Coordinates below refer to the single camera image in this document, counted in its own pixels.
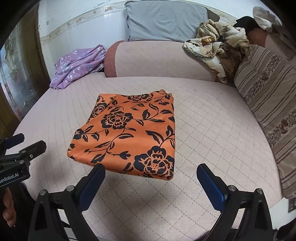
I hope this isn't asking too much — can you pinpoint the grey pillow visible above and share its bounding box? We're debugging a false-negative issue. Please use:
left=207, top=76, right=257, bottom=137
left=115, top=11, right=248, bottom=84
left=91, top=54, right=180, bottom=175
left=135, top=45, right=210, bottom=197
left=125, top=1, right=208, bottom=42

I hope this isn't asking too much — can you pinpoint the black cloth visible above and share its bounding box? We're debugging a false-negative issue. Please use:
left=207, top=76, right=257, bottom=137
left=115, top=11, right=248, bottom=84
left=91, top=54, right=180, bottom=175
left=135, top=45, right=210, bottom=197
left=233, top=16, right=260, bottom=33

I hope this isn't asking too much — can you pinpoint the wooden door with leaded glass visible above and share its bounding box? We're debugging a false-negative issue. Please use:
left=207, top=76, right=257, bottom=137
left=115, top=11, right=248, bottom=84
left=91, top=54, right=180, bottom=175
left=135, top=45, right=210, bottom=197
left=0, top=7, right=50, bottom=139

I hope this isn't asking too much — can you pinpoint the orange black floral blouse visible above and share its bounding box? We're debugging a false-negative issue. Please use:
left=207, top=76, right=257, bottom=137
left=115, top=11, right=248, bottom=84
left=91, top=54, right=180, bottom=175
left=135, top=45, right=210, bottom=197
left=67, top=90, right=175, bottom=181

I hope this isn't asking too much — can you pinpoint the person's left hand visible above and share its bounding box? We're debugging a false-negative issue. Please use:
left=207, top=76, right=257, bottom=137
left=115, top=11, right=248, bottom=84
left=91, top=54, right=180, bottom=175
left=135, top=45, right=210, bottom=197
left=2, top=186, right=16, bottom=227

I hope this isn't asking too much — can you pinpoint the pink bolster cushion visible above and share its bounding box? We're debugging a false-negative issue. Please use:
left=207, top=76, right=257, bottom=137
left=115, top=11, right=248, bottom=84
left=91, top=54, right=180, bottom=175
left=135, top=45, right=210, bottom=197
left=104, top=40, right=235, bottom=87

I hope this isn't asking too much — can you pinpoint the reddish brown cushion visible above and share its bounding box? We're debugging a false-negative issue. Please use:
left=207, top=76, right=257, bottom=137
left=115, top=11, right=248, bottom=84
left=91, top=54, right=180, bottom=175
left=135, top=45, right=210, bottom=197
left=247, top=28, right=296, bottom=61

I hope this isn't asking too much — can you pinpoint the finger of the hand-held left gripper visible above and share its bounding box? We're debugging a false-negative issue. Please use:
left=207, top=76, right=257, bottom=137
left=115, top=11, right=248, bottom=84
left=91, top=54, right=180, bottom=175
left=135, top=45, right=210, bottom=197
left=18, top=140, right=47, bottom=163
left=0, top=133, right=25, bottom=150

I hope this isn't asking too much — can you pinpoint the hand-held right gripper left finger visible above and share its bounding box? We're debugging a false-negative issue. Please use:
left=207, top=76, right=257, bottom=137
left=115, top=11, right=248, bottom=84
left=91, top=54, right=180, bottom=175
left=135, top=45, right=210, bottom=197
left=28, top=164, right=106, bottom=241

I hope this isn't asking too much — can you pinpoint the striped floral pillow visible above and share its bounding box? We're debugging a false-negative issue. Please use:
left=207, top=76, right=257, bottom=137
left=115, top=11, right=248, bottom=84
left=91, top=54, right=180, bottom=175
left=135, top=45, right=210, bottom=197
left=233, top=44, right=296, bottom=200

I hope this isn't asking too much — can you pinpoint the cream floral blanket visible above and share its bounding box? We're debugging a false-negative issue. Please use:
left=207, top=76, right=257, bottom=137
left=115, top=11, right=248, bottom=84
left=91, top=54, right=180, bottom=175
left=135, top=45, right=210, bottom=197
left=183, top=19, right=250, bottom=84

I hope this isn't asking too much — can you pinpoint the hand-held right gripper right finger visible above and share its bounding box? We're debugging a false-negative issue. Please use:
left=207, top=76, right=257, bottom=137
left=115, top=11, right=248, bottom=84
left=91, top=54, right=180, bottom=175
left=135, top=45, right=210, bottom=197
left=196, top=163, right=274, bottom=241

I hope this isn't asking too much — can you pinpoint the purple floral cloth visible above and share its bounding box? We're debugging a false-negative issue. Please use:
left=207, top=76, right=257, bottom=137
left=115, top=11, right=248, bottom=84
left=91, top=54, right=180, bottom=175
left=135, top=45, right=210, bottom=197
left=49, top=44, right=107, bottom=90

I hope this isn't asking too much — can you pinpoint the white crumpled cloth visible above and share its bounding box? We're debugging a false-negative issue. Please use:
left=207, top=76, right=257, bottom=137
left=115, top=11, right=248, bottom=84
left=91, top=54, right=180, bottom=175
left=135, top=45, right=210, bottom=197
left=253, top=6, right=282, bottom=33

